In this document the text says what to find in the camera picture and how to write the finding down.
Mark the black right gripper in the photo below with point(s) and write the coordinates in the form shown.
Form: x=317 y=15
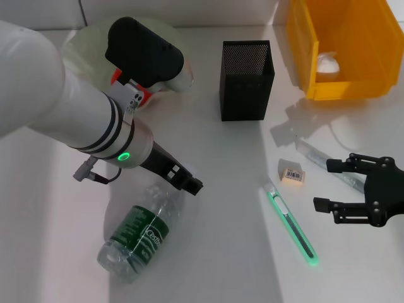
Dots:
x=388 y=189

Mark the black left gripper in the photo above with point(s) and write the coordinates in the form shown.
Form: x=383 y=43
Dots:
x=159 y=159

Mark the silver metal ruler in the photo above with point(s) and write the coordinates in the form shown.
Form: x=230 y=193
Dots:
x=315 y=156

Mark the beige eraser with barcode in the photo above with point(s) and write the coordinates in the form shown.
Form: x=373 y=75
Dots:
x=294 y=175

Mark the green utility knife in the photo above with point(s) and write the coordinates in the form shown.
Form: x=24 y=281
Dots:
x=292 y=221

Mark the clear water bottle green label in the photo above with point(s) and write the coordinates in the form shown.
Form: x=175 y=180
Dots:
x=139 y=233

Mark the white paper ball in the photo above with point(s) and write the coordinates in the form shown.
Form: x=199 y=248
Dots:
x=328 y=64

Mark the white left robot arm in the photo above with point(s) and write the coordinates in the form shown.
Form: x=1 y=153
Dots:
x=47 y=94

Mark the red-orange round fruit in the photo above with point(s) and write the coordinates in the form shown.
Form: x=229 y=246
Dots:
x=146 y=98

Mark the black mesh pen holder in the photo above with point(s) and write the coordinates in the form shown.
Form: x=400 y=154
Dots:
x=246 y=91

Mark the pale green wavy fruit plate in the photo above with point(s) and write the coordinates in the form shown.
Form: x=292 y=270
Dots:
x=85 y=44

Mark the yellow plastic bin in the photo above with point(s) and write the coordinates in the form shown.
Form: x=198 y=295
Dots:
x=353 y=34

